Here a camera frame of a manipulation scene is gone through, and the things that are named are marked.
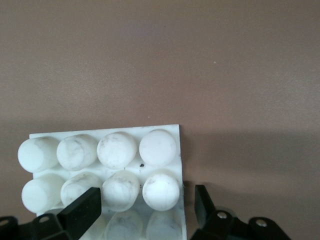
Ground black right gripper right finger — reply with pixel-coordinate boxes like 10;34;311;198
191;184;291;240

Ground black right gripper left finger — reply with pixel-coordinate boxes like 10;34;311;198
0;186;102;240

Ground brown table cover sheet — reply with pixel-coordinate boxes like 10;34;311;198
0;0;320;240

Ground white studded base plate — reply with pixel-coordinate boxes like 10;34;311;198
17;123;188;240

